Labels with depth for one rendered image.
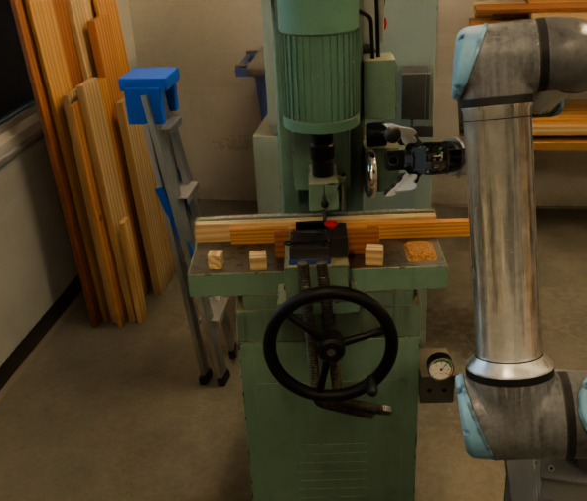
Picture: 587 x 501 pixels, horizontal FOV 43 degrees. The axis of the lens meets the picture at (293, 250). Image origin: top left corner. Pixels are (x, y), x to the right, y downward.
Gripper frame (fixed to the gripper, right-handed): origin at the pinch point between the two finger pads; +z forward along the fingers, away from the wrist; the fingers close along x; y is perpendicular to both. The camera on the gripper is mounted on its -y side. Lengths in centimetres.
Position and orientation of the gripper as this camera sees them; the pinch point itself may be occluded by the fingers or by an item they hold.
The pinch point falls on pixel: (380, 160)
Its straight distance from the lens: 164.6
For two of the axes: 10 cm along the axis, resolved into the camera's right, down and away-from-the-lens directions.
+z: -7.8, 1.2, -6.2
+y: 6.3, 0.9, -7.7
